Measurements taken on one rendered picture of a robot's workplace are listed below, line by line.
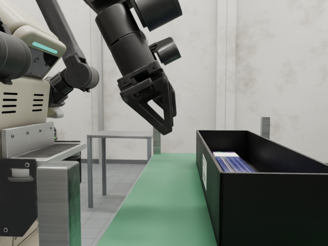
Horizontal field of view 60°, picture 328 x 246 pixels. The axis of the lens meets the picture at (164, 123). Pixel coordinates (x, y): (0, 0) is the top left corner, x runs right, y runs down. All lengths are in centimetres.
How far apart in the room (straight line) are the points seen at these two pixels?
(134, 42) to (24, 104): 40
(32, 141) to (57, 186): 48
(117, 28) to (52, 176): 25
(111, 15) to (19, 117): 39
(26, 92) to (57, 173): 51
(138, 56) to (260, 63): 493
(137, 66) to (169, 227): 27
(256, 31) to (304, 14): 83
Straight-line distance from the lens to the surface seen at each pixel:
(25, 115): 77
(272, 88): 534
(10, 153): 68
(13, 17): 69
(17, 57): 53
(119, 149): 536
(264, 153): 79
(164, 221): 52
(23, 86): 75
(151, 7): 45
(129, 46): 44
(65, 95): 95
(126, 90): 39
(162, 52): 87
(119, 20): 45
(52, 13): 97
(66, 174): 27
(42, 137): 79
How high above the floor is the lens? 116
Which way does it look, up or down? 4 degrees down
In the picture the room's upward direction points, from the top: straight up
